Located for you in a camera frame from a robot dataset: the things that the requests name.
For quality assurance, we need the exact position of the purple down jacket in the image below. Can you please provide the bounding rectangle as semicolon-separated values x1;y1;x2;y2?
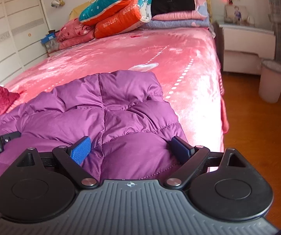
0;70;185;181

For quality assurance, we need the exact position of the bed with pink blanket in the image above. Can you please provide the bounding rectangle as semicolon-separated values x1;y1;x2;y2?
5;28;229;152

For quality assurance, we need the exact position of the pink waste bin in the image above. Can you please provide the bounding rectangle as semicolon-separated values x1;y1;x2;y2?
259;60;281;103

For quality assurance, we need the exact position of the blue storage box clutter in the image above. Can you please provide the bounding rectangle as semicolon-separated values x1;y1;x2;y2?
41;30;60;54

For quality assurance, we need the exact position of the white nightstand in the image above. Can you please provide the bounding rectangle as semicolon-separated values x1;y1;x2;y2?
213;21;276;75

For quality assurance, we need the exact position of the pink folded quilt left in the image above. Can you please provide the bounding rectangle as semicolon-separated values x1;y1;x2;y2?
56;18;95;50

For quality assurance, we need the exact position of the white wardrobe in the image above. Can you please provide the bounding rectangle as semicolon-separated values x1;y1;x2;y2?
0;0;49;85

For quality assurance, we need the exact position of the pink purple folded bedding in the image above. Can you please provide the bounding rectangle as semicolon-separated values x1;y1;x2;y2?
140;0;210;29

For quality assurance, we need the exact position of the framed child photo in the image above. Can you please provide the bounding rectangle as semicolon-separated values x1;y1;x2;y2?
224;5;249;24

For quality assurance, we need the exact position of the black cushion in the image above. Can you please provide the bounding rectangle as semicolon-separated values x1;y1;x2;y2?
151;0;196;16

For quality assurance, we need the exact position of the plaid curtain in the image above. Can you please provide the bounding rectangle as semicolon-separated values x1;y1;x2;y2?
269;0;281;62

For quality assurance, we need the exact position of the teal orange folded quilt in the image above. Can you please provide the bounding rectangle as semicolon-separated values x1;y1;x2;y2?
78;0;152;39

